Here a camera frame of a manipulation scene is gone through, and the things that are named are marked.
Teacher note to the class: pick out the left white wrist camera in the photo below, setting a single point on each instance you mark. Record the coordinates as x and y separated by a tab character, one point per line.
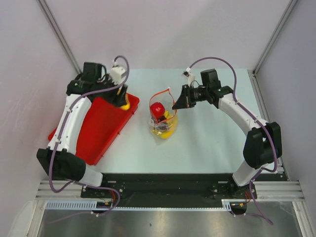
117	74

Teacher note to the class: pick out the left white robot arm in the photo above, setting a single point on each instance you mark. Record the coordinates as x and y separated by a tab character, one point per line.
59	159

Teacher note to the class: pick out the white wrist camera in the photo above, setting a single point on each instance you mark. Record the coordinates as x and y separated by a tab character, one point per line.
190	76
117	74

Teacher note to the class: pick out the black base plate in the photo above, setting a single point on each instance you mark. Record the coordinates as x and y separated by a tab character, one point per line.
175	191

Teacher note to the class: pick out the white slotted cable duct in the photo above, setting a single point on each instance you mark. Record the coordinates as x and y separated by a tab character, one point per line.
94	205

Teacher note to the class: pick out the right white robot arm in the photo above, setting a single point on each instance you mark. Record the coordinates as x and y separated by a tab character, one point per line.
263	143

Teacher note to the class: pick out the yellow toy banana bunch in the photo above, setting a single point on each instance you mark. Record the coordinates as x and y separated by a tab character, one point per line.
173	123

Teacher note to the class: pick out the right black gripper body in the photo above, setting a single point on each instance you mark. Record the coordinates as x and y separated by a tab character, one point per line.
194	95

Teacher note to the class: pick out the red plastic tray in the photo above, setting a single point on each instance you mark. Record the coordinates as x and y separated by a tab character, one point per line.
93	126

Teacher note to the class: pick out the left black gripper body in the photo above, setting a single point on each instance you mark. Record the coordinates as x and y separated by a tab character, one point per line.
110	95

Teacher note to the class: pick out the clear orange zip bag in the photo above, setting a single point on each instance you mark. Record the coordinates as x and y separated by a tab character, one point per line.
167	99

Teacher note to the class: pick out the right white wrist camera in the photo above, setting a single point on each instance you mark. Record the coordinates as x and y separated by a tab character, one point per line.
190	76

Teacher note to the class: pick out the purple toy grape bunch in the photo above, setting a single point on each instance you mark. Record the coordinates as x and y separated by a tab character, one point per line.
162	124

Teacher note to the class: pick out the yellow toy pear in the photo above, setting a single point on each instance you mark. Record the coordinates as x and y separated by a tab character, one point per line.
126	106

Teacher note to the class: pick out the red toy apple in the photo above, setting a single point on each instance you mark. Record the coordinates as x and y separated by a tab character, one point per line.
157	109

